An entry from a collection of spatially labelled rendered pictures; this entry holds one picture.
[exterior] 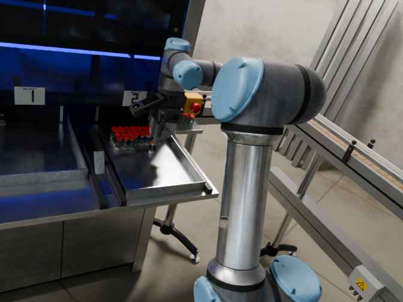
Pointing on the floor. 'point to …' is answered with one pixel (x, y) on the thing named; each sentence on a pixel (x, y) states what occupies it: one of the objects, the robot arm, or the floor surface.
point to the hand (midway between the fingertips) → (152, 140)
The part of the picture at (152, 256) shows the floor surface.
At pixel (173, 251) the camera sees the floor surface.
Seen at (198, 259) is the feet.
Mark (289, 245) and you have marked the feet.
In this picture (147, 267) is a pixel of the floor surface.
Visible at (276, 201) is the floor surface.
